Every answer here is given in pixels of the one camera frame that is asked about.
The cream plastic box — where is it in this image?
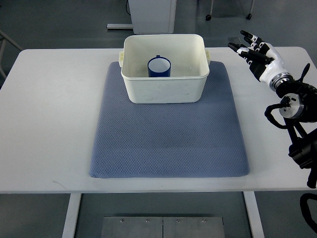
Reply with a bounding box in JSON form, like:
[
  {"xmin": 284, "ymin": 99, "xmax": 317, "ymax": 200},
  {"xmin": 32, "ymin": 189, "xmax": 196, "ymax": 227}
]
[{"xmin": 119, "ymin": 34, "xmax": 211, "ymax": 104}]

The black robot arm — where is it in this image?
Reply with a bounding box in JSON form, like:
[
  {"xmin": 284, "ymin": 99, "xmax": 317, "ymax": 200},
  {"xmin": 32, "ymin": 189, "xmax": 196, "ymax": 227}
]
[{"xmin": 264, "ymin": 64, "xmax": 317, "ymax": 189}]

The left white table leg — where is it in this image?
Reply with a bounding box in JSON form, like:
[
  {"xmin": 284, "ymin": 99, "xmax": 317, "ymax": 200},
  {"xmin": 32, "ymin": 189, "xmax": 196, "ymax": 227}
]
[{"xmin": 62, "ymin": 193, "xmax": 82, "ymax": 238}]

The left chair caster leg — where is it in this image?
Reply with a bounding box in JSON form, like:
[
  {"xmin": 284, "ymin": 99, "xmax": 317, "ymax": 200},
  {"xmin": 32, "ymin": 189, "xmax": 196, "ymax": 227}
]
[{"xmin": 205, "ymin": 0, "xmax": 214, "ymax": 21}]

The grey frame at left edge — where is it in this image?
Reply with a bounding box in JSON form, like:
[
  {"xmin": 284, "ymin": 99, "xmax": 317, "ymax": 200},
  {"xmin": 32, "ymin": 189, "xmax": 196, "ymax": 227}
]
[{"xmin": 0, "ymin": 30, "xmax": 24, "ymax": 79}]

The right chair caster leg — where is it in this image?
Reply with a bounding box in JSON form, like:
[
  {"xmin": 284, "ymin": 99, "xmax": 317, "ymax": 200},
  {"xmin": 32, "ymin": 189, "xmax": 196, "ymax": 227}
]
[{"xmin": 246, "ymin": 0, "xmax": 255, "ymax": 20}]

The chair caster leg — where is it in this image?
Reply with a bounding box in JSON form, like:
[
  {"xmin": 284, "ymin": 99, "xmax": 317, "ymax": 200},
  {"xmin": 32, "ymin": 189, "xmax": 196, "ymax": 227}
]
[
  {"xmin": 205, "ymin": 0, "xmax": 214, "ymax": 21},
  {"xmin": 246, "ymin": 0, "xmax": 255, "ymax": 20}
]

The grey floor socket plate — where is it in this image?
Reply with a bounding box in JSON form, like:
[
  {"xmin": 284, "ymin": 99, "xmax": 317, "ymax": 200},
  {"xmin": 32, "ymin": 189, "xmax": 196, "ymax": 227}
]
[{"xmin": 228, "ymin": 37, "xmax": 242, "ymax": 45}]

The right white table leg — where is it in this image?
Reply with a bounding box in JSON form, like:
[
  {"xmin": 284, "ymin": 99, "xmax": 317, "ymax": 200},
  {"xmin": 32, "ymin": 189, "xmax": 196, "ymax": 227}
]
[{"xmin": 243, "ymin": 191, "xmax": 264, "ymax": 238}]

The white cabinet base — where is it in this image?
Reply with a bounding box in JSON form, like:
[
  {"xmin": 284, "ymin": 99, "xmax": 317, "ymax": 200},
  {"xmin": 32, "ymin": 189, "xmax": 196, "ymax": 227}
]
[{"xmin": 106, "ymin": 0, "xmax": 177, "ymax": 35}]

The blue mug white inside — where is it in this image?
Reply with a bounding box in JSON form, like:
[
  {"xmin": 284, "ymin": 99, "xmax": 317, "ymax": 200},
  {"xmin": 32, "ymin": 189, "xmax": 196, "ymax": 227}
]
[{"xmin": 147, "ymin": 55, "xmax": 171, "ymax": 77}]

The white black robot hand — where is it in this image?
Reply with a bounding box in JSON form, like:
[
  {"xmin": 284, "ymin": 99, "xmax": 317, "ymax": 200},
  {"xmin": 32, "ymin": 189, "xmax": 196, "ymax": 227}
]
[{"xmin": 228, "ymin": 30, "xmax": 293, "ymax": 91}]

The metal floor plate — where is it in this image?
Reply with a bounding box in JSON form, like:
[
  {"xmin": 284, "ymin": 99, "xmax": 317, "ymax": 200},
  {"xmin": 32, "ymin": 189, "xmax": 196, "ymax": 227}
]
[{"xmin": 101, "ymin": 217, "xmax": 225, "ymax": 238}]

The white table leg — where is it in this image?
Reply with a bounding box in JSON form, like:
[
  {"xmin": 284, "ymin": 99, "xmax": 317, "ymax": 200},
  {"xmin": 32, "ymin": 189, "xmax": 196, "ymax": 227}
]
[
  {"xmin": 243, "ymin": 191, "xmax": 264, "ymax": 238},
  {"xmin": 62, "ymin": 193, "xmax": 82, "ymax": 238}
]

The blue-grey textured mat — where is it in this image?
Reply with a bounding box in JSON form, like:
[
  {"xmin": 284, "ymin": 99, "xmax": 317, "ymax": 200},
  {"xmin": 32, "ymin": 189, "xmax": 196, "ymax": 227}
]
[{"xmin": 89, "ymin": 61, "xmax": 249, "ymax": 179}]

